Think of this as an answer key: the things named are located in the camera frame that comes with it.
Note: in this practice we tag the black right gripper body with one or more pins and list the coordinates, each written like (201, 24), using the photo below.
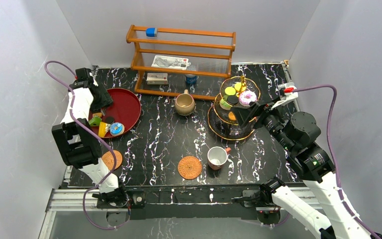
(270, 119)

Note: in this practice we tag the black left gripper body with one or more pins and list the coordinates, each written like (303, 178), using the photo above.
(102, 100)

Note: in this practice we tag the orange round cookie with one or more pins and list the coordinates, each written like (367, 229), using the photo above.
(231, 116)
(239, 87)

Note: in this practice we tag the pink frosted donut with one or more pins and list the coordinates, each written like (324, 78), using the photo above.
(247, 97)

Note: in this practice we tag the black round cookie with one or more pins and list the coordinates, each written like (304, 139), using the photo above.
(109, 120)
(232, 100)

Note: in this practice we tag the green frosted donut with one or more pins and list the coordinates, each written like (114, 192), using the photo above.
(224, 104)

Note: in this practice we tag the green round cookie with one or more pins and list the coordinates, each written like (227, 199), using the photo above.
(230, 91)

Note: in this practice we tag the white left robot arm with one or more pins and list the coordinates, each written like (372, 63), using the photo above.
(78, 145)

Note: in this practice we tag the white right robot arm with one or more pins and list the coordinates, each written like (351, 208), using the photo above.
(314, 167)

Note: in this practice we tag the three-tier glass gold stand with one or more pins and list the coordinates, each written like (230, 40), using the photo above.
(218, 118)

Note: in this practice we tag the green triangular toy cake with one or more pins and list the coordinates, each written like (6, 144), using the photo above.
(95, 121)

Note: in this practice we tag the red round tray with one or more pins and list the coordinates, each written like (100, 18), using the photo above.
(126, 109)

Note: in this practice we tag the yellow striped toy cake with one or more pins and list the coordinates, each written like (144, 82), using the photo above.
(103, 129)

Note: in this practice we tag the pink floral mug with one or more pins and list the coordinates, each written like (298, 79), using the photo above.
(217, 157)

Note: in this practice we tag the left woven rattan coaster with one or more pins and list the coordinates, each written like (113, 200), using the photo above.
(112, 162)

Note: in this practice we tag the woven rattan coaster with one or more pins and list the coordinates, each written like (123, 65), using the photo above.
(189, 167)
(112, 162)

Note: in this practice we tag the beige ceramic pitcher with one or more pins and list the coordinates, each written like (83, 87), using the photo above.
(184, 103)

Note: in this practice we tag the small white red box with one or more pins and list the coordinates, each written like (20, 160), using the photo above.
(157, 79)

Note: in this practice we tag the blue bottle cap jar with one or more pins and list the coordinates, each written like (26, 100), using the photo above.
(190, 79)

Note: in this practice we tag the white plastic packet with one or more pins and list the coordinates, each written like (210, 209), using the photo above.
(168, 62)

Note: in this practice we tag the centre woven rattan coaster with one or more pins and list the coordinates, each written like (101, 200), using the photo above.
(189, 167)

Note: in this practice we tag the blue white eraser block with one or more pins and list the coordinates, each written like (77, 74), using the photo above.
(151, 32)

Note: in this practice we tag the wooden shelf rack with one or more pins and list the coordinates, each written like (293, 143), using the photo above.
(205, 54)

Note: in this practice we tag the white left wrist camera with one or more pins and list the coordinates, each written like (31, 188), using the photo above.
(95, 83)

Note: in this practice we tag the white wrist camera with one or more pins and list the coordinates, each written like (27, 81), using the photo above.
(287, 94)
(95, 83)

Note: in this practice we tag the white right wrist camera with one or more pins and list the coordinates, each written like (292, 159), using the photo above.
(287, 94)

